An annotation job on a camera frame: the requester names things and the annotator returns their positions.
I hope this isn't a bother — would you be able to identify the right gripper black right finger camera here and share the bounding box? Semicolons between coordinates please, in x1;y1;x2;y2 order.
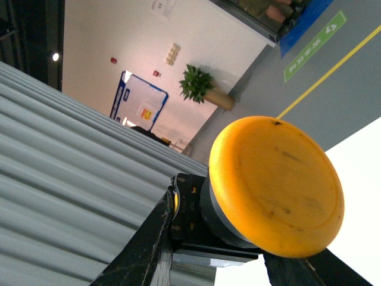
263;249;371;285

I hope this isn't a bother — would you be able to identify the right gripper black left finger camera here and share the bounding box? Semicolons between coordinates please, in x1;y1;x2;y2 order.
91;191;174;285

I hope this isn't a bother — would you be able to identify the yellow mushroom push button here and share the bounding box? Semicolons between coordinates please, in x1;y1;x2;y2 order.
172;116;345;258

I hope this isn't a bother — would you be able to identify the grey curtain left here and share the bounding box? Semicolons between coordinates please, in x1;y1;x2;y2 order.
1;63;207;285

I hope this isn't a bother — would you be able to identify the blue framed notice board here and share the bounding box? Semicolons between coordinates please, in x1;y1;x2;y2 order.
110;70;169;131

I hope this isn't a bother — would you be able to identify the left potted plant gold pot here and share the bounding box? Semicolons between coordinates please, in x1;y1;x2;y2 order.
179;64;235;111

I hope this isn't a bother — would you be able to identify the green floor sign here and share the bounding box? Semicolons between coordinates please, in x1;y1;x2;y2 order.
283;10;347;82

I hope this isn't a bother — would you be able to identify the blue door mat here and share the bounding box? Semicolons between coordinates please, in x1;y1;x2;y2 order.
280;0;333;59

